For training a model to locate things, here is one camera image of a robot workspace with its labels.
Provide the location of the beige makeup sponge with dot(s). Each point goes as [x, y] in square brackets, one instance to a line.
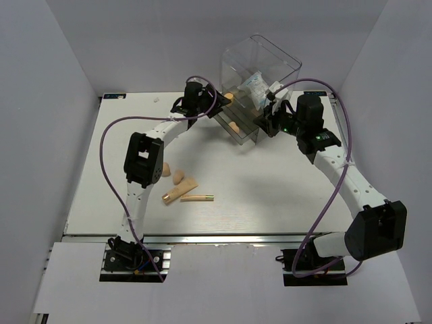
[166, 172]
[234, 127]
[178, 176]
[230, 97]

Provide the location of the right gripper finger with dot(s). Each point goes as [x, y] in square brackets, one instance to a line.
[270, 127]
[262, 122]

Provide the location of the clear acrylic organizer box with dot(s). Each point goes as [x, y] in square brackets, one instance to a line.
[248, 71]

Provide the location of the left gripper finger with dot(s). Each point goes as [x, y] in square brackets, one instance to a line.
[221, 101]
[213, 112]

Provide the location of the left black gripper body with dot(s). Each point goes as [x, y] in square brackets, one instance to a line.
[205, 98]

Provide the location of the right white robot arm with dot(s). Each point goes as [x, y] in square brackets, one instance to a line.
[378, 225]

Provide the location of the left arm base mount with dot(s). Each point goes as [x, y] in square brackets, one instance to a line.
[128, 263]

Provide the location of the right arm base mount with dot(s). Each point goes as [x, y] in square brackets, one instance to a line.
[330, 276]

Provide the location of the aluminium table front rail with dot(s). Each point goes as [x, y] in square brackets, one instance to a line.
[278, 238]

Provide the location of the cotton pad pack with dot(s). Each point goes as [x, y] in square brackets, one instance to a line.
[257, 87]

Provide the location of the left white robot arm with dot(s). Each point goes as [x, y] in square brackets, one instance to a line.
[144, 160]

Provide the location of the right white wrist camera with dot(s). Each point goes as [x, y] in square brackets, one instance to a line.
[276, 92]

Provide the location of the beige foundation tube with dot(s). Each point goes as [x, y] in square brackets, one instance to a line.
[186, 185]

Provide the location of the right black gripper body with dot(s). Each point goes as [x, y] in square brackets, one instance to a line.
[287, 121]

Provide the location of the gold slim concealer stick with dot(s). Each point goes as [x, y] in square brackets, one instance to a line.
[197, 198]

